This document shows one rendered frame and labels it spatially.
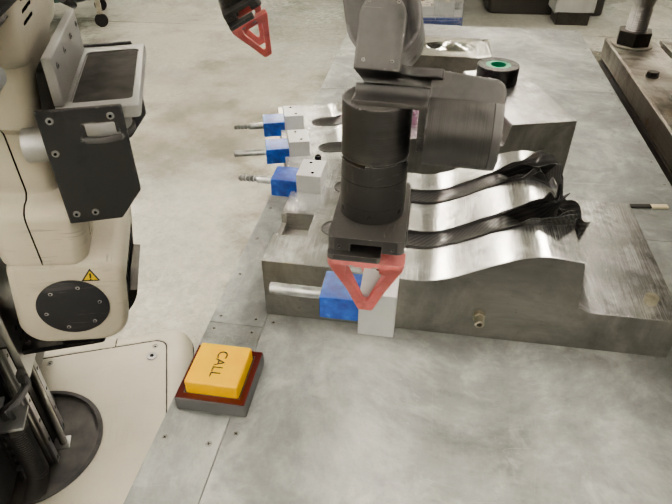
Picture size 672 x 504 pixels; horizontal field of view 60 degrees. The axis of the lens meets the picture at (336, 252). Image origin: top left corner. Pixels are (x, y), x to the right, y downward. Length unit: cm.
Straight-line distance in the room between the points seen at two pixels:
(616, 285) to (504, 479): 30
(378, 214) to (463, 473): 28
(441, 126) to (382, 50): 7
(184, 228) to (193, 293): 41
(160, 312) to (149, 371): 60
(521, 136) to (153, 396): 95
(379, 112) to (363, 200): 8
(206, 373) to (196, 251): 162
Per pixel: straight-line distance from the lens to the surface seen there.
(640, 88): 168
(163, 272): 220
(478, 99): 47
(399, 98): 46
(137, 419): 138
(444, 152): 46
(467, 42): 158
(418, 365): 71
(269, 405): 67
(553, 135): 109
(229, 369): 66
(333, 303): 57
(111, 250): 94
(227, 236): 232
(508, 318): 74
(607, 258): 84
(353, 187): 49
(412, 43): 46
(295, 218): 80
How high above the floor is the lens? 133
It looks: 37 degrees down
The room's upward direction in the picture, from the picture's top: straight up
